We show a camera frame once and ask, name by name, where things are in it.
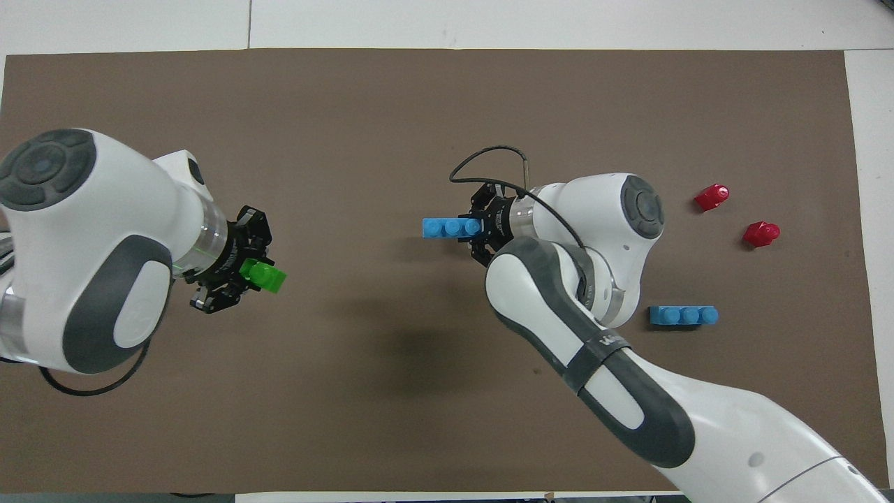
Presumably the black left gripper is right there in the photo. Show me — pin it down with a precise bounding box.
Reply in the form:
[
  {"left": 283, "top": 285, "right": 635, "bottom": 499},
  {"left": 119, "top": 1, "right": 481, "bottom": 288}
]
[{"left": 190, "top": 205, "right": 273, "bottom": 313}]

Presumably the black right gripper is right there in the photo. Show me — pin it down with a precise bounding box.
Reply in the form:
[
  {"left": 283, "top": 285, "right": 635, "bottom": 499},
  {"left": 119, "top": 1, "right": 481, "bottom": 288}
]
[{"left": 457, "top": 183, "right": 521, "bottom": 268}]

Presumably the plain green two-stud block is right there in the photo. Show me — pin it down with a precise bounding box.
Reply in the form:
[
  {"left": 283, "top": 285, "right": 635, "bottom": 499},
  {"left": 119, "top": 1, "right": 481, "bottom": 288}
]
[{"left": 240, "top": 258, "right": 288, "bottom": 294}]

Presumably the blue three-stud block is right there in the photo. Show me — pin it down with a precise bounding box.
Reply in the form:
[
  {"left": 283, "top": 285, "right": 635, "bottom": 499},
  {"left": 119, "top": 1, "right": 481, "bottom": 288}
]
[
  {"left": 422, "top": 217, "right": 483, "bottom": 240},
  {"left": 650, "top": 305, "right": 719, "bottom": 327}
]

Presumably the red single-stud block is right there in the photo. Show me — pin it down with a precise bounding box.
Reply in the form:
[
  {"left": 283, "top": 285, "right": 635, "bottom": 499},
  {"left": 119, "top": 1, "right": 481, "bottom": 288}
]
[
  {"left": 742, "top": 221, "right": 781, "bottom": 248},
  {"left": 694, "top": 184, "right": 731, "bottom": 212}
]

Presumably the brown table mat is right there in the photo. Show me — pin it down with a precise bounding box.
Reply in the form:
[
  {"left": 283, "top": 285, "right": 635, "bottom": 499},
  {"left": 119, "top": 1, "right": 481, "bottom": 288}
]
[{"left": 0, "top": 49, "right": 870, "bottom": 493}]

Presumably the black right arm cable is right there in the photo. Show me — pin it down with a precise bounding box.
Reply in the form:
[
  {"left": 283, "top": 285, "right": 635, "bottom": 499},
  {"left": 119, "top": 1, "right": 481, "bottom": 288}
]
[{"left": 449, "top": 145, "right": 587, "bottom": 249}]

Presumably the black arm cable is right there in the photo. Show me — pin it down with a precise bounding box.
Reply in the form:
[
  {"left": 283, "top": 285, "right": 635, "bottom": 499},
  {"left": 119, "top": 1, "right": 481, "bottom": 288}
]
[
  {"left": 38, "top": 339, "right": 151, "bottom": 397},
  {"left": 449, "top": 145, "right": 587, "bottom": 249}
]

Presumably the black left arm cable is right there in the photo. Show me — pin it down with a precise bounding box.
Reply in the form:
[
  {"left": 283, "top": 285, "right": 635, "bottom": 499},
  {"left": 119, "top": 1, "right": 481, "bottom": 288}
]
[{"left": 38, "top": 339, "right": 151, "bottom": 397}]

